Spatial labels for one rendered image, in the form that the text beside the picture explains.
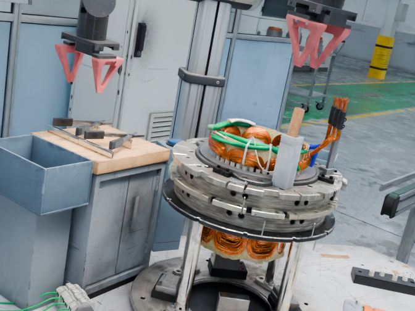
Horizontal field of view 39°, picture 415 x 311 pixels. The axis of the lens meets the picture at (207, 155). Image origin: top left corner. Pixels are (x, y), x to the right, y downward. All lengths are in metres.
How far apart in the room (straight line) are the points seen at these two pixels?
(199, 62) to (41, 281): 0.69
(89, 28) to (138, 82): 2.20
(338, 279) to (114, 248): 0.57
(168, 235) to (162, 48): 2.12
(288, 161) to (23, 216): 0.47
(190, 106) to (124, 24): 1.79
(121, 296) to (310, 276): 0.48
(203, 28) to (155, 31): 1.86
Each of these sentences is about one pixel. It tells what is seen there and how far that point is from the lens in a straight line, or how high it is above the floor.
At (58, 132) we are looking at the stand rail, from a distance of 1.19.
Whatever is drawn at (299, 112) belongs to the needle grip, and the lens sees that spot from 0.97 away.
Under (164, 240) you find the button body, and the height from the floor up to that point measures 0.81.
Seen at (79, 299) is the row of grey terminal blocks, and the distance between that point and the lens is 1.12.
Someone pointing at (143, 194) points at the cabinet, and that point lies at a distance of 1.20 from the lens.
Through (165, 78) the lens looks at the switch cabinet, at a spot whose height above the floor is 0.84.
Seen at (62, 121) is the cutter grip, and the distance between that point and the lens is 1.21.
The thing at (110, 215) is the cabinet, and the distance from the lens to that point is 1.15.
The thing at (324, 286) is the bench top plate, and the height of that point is 0.78.
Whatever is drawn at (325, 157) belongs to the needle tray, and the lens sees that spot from 1.47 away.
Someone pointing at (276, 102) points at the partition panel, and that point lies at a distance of 5.63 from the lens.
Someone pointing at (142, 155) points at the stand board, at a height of 1.06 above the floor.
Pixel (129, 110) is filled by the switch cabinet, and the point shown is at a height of 0.66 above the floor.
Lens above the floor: 1.39
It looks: 16 degrees down
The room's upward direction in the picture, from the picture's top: 11 degrees clockwise
